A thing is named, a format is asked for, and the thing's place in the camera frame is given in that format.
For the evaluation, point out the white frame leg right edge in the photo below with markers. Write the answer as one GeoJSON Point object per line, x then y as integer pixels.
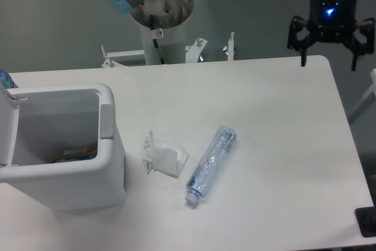
{"type": "Point", "coordinates": [367, 98]}

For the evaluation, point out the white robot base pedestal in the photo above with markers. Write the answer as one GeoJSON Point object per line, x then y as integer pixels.
{"type": "Point", "coordinates": [162, 28]}

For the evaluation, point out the black table clamp mount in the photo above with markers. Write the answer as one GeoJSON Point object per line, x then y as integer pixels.
{"type": "Point", "coordinates": [366, 221]}

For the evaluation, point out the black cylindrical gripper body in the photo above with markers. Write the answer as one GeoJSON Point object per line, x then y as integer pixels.
{"type": "Point", "coordinates": [329, 20]}

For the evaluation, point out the blue patterned object left edge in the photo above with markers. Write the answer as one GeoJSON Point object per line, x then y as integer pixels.
{"type": "Point", "coordinates": [6, 80]}

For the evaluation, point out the white metal frame bracket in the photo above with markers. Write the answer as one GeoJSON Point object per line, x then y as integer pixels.
{"type": "Point", "coordinates": [194, 53]}

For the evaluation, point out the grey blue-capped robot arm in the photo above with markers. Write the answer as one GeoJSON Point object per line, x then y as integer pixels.
{"type": "Point", "coordinates": [127, 6]}

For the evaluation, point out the white open trash can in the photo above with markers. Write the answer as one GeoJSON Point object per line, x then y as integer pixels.
{"type": "Point", "coordinates": [39, 124]}

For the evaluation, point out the clear plastic water bottle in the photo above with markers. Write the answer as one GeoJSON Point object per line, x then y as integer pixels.
{"type": "Point", "coordinates": [209, 166]}

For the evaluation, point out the white paper wrapper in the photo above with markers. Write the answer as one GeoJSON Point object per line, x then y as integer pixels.
{"type": "Point", "coordinates": [162, 155]}

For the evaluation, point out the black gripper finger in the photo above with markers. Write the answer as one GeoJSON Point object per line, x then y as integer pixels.
{"type": "Point", "coordinates": [366, 44]}
{"type": "Point", "coordinates": [297, 25]}

